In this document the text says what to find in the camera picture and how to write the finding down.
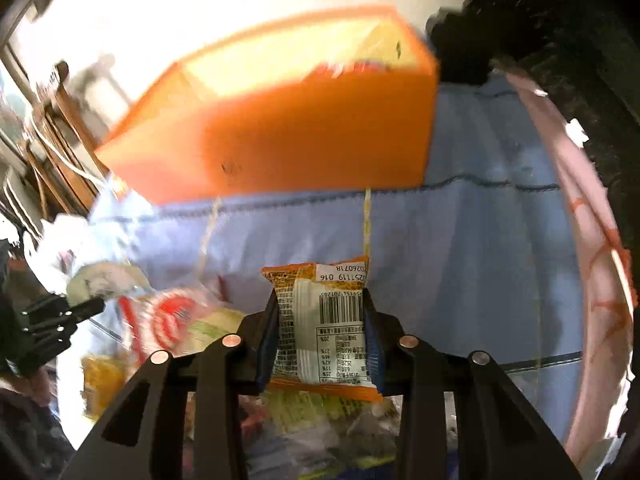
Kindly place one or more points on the orange storage box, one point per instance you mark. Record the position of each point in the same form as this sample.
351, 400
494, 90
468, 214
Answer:
300, 130

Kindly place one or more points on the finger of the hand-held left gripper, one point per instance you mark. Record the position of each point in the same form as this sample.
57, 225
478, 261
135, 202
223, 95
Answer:
82, 307

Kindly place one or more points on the wooden chair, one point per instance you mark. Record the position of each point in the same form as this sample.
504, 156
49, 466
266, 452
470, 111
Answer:
60, 135

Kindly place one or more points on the orange white snack packet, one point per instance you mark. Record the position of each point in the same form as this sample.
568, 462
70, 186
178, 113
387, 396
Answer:
325, 327

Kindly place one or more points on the pile of mixed snack packets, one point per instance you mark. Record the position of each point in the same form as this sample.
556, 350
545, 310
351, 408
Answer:
320, 435

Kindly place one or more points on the yellow snack packet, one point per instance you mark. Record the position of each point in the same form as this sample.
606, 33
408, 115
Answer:
102, 385

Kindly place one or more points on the red white snack packet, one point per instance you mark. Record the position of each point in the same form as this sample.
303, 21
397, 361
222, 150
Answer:
167, 317

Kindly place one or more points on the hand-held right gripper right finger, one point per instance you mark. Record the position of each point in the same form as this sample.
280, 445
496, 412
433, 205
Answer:
372, 345

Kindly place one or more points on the blue fabric bin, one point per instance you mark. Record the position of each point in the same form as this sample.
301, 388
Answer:
450, 270

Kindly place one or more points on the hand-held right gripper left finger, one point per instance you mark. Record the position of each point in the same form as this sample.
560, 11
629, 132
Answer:
265, 345

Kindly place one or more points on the pink patterned blanket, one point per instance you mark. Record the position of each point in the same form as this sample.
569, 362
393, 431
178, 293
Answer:
597, 260

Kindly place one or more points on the green white snack packet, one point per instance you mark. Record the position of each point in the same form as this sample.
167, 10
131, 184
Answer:
212, 327

